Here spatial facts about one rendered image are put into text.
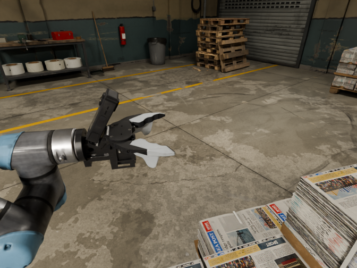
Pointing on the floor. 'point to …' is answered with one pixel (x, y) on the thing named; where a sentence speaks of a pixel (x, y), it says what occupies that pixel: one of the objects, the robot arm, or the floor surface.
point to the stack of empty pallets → (211, 42)
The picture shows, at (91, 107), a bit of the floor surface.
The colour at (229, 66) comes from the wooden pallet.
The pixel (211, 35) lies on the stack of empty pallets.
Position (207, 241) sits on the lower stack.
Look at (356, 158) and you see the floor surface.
